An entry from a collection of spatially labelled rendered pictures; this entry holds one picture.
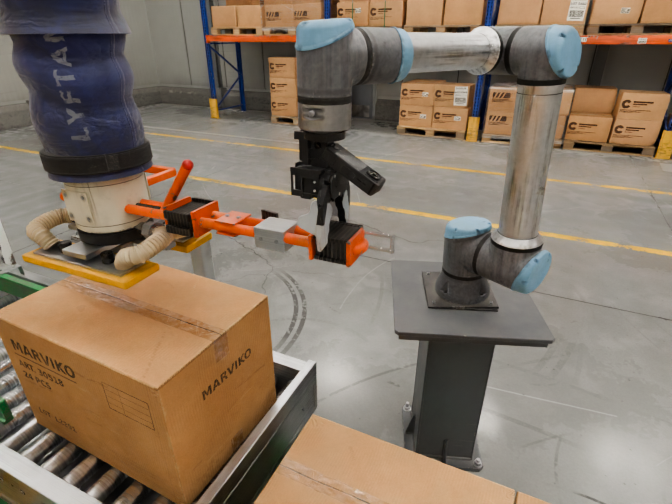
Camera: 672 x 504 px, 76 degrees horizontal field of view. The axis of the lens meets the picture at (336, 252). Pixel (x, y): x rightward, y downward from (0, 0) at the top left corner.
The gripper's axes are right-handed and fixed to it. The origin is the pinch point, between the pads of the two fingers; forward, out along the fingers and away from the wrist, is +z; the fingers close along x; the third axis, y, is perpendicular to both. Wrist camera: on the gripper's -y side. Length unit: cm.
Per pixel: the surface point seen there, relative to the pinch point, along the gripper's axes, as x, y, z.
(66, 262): 14, 62, 13
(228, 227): 3.8, 22.2, 0.5
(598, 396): -133, -82, 124
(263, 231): 3.7, 13.7, -0.2
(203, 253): -46, 78, 41
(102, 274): 15, 49, 12
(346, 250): 4.6, -4.5, -0.4
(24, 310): 16, 83, 31
